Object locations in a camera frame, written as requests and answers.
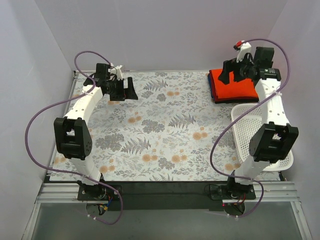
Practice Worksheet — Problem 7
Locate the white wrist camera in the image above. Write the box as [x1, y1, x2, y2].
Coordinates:
[233, 40, 252, 63]
[109, 65, 124, 80]

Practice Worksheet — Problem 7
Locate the floral patterned table mat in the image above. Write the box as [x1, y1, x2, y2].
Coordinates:
[48, 70, 281, 182]

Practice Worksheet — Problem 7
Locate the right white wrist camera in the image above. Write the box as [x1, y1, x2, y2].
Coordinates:
[233, 40, 252, 63]

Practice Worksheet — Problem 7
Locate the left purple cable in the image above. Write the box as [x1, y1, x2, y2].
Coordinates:
[24, 50, 124, 226]

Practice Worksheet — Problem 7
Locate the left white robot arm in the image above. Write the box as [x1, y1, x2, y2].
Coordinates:
[53, 63, 138, 200]

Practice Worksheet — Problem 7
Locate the white perforated plastic basket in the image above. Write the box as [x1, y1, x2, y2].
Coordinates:
[232, 107, 294, 172]

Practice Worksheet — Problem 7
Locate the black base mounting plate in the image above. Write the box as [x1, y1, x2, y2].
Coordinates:
[76, 181, 256, 211]

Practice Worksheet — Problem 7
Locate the orange t-shirt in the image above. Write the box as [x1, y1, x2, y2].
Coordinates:
[209, 69, 259, 101]

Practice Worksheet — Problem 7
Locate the aluminium frame rail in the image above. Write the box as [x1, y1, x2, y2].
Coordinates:
[23, 181, 312, 240]

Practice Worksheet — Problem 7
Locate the folded blue t-shirt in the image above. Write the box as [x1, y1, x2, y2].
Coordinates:
[207, 73, 215, 100]

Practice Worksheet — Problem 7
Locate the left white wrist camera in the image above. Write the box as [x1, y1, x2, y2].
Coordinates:
[109, 65, 124, 80]

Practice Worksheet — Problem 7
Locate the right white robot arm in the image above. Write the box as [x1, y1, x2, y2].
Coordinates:
[218, 42, 299, 199]

